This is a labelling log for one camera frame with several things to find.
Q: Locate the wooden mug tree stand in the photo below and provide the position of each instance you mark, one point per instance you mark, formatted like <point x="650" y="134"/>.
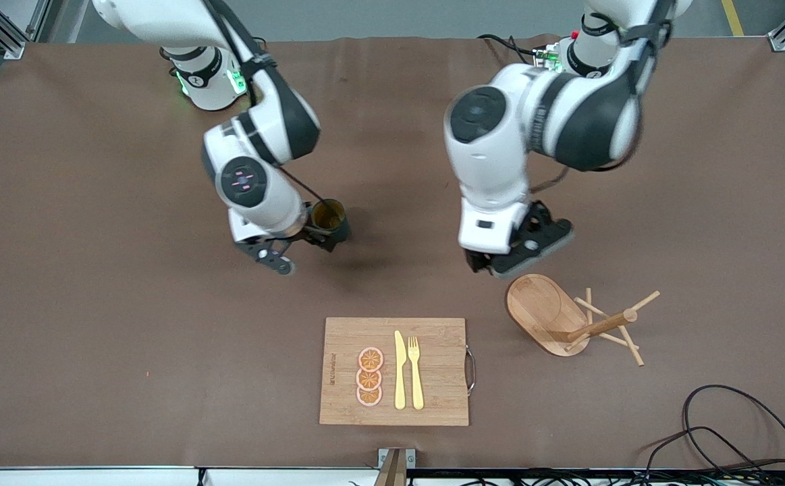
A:
<point x="540" y="304"/>

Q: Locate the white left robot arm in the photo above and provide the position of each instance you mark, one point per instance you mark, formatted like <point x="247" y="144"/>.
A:
<point x="493" y="169"/>

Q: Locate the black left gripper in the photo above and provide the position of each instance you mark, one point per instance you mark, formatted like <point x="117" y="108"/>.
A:
<point x="478" y="260"/>

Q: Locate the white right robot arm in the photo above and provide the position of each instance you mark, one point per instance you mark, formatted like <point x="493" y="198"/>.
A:
<point x="264" y="196"/>

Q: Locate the metal table bracket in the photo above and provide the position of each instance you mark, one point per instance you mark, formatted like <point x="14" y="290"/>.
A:
<point x="395" y="466"/>

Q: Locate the yellow plastic fork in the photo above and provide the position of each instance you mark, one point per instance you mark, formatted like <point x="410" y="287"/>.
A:
<point x="416" y="378"/>

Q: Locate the dark teal cup yellow inside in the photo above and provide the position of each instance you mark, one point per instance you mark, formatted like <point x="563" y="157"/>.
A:
<point x="328" y="214"/>

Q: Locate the toy orange slice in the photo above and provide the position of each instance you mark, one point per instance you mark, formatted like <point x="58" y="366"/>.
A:
<point x="370" y="358"/>
<point x="369" y="396"/>
<point x="368" y="379"/>

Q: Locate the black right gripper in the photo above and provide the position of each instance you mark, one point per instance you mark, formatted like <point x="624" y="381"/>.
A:
<point x="333" y="233"/>

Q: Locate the yellow plastic knife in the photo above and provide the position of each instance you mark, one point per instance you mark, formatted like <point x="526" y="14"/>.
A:
<point x="399" y="378"/>

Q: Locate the white table edge rail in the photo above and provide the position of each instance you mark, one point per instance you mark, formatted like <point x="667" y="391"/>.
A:
<point x="95" y="478"/>

